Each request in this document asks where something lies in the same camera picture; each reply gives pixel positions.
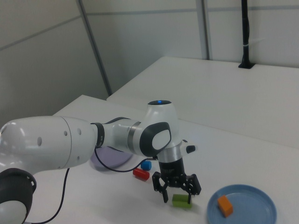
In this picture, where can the orange block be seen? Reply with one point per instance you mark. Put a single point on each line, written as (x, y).
(224, 206)

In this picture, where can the black camera pole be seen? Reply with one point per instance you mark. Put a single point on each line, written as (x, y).
(245, 28)

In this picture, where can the blue block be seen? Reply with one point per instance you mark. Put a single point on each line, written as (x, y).
(146, 165)

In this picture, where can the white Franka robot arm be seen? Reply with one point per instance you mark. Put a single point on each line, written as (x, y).
(46, 144)

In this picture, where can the red block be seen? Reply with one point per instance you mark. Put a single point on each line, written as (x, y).
(140, 173)

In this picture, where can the purple plate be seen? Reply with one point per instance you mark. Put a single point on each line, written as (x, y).
(116, 159)

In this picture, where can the blue plate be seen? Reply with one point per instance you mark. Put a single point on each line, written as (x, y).
(247, 205)

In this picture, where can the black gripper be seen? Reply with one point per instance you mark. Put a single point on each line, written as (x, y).
(171, 171)

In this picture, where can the green block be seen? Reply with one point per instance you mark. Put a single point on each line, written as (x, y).
(180, 200)

